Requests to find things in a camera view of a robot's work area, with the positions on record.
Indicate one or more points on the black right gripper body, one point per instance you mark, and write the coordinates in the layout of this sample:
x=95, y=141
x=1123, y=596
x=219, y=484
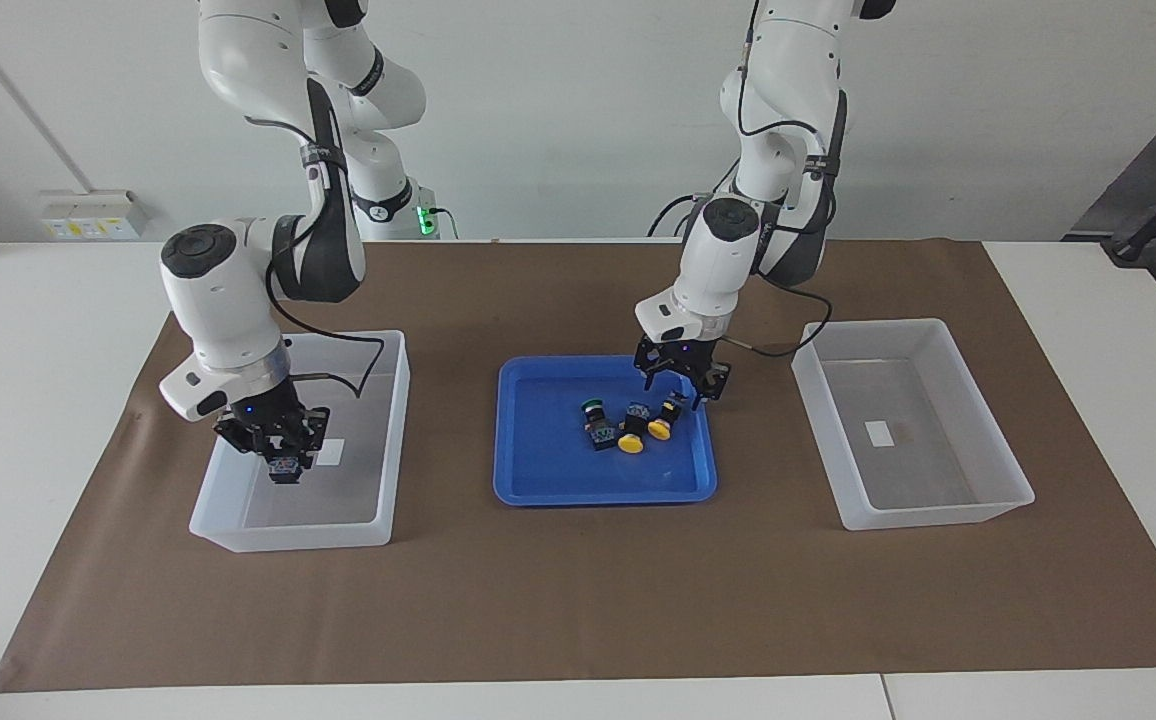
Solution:
x=268, y=415

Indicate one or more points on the brown paper table mat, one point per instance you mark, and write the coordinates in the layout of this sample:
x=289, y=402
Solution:
x=578, y=600

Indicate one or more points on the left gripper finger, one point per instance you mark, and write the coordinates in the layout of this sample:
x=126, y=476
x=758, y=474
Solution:
x=711, y=388
x=650, y=377

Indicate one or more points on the small white paper label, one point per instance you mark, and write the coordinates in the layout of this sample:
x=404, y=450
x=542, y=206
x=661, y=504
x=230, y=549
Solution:
x=878, y=434
x=335, y=455

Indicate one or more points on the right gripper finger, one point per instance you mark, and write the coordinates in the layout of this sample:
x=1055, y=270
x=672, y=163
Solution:
x=306, y=452
x=269, y=458

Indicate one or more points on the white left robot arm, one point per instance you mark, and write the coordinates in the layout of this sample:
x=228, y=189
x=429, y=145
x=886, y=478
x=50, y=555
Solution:
x=728, y=260

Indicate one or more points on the blue plastic tray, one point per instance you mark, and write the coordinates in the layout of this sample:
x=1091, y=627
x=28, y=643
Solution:
x=558, y=470

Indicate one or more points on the green push button switch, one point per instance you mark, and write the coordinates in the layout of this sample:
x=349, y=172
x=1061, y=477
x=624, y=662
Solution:
x=285, y=472
x=600, y=435

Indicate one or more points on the yellow push button switch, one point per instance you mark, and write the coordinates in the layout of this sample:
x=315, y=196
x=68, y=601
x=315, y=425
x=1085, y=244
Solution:
x=630, y=442
x=660, y=430

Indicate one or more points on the white wall socket box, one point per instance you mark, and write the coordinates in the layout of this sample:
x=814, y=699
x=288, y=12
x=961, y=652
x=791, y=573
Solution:
x=88, y=225

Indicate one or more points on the translucent white plastic box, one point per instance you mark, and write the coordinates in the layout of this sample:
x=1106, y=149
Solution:
x=978, y=450
x=378, y=450

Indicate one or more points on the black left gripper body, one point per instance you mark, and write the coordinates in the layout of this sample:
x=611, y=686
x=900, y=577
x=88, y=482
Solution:
x=683, y=358

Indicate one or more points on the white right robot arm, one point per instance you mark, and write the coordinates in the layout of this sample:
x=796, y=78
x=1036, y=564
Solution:
x=228, y=300

